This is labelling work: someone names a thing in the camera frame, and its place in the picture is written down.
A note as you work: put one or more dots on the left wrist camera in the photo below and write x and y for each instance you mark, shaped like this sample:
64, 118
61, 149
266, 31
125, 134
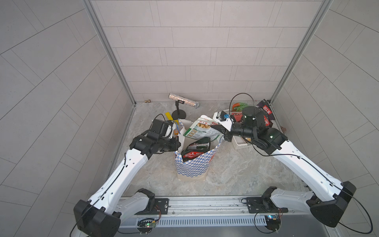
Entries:
164, 128

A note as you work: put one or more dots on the glitter microphone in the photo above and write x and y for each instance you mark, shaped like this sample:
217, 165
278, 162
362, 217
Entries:
184, 100

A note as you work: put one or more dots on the red green small packet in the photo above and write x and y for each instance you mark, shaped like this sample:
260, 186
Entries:
237, 110

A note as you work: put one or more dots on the black microphone stand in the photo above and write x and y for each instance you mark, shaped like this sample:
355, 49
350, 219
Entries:
178, 113

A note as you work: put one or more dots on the aluminium rail frame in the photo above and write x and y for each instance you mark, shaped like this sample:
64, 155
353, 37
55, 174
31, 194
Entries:
207, 212

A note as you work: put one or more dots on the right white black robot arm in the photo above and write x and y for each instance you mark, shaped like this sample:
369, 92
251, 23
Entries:
328, 197

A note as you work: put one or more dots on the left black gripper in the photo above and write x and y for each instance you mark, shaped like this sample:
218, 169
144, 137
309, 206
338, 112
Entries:
174, 143

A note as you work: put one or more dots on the yellow block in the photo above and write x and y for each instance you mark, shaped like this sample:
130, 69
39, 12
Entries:
170, 118

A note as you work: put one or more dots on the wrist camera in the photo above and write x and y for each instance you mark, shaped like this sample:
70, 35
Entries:
223, 119
164, 128

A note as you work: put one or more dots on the white plastic basket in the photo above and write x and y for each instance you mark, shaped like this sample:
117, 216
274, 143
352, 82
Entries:
238, 142

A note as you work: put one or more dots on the blue checkered paper bag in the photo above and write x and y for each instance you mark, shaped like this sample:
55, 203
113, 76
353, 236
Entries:
195, 169

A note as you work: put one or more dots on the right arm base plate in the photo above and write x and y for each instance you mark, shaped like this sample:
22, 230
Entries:
260, 205

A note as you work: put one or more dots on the right circuit board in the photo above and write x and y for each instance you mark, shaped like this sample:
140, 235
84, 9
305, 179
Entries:
273, 222

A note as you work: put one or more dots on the circuit board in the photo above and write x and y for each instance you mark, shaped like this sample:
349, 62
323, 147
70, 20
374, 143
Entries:
273, 222
147, 223

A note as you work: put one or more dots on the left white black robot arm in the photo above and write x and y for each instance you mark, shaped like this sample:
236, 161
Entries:
102, 214

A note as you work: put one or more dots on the purple black fish packet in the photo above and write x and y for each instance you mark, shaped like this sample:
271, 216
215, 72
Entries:
201, 128

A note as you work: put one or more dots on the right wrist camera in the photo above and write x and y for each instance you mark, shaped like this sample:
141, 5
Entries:
223, 119

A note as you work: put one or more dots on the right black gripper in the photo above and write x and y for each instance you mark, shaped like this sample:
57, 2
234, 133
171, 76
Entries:
226, 135

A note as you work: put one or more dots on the left circuit board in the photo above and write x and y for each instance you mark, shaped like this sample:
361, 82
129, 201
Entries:
147, 223

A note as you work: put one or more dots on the black red condiment packet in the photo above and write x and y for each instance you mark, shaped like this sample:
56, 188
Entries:
188, 155

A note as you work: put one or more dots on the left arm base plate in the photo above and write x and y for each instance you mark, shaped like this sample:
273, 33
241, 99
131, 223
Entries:
160, 206

